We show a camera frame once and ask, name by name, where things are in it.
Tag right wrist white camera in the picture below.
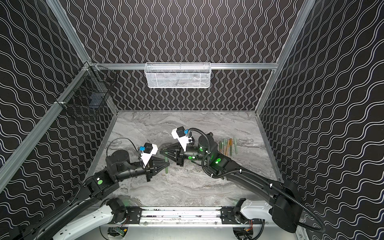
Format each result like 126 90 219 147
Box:
171 127 193 152

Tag wrist white camera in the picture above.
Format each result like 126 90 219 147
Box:
171 127 193 152
139 143 158 169

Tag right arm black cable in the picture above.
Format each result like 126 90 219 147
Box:
187 127 327 233

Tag aluminium frame back bar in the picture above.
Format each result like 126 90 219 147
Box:
91 62 278 71

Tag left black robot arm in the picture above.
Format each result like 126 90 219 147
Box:
10 150 170 240

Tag aluminium frame bar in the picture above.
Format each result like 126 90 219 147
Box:
91 62 278 71
0 62 91 193

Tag aluminium frame left bar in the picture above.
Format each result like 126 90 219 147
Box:
0 62 91 193

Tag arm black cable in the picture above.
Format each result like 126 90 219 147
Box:
187 127 327 233
106 137 142 160

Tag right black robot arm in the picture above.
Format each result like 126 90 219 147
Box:
160 133 326 233

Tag black wire mesh basket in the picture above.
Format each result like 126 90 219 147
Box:
59 66 117 122

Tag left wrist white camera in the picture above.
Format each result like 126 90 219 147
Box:
139 143 158 169

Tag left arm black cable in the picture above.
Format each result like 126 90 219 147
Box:
106 137 142 160

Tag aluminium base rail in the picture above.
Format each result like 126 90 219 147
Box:
68 205 304 226

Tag white wire mesh basket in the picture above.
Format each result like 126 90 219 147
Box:
144 67 212 89

